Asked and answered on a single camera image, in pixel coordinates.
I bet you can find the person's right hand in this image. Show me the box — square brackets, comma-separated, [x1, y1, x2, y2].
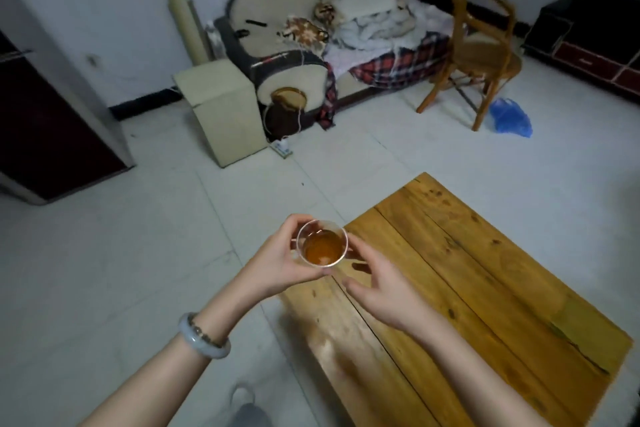
[342, 234, 441, 338]

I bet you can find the person's left hand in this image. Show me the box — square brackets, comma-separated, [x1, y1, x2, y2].
[240, 214, 334, 300]

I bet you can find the clear glass cup of tea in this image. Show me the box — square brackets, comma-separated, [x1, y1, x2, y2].
[295, 220, 349, 269]

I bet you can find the person's left forearm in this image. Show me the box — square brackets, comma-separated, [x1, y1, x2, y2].
[77, 269, 268, 427]

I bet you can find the person's right forearm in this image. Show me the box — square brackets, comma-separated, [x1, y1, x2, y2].
[400, 311, 552, 427]

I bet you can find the pale jade bangle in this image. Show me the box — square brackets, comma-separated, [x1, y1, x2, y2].
[178, 312, 232, 361]

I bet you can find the person's grey shoe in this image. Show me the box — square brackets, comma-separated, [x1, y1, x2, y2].
[229, 384, 274, 427]

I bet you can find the beige box stool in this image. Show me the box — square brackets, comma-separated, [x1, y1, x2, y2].
[173, 58, 269, 168]

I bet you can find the red plaid blanket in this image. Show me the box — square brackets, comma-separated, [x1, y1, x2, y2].
[320, 31, 452, 130]

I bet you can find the blue plastic bag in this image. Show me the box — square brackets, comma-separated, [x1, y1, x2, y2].
[488, 97, 534, 138]

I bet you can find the brown patterned cushion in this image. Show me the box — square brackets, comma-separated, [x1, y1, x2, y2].
[276, 16, 330, 48]

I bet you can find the wooden chair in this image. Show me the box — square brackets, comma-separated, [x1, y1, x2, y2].
[416, 0, 524, 132]

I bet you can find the white crumpled blanket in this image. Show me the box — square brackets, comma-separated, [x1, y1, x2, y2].
[331, 0, 455, 52]

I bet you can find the beige and dark sofa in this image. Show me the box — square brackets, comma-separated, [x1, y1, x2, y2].
[214, 0, 453, 140]

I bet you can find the rolled beige mat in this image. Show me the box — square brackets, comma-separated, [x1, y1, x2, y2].
[162, 0, 212, 66]

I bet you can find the grey and dark red cabinet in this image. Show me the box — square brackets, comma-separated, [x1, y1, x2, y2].
[0, 0, 136, 206]

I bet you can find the black and red media cabinet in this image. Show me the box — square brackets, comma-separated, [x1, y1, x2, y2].
[521, 0, 640, 103]

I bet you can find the thin beaded bracelet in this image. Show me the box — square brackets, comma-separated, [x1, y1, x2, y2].
[189, 319, 227, 348]

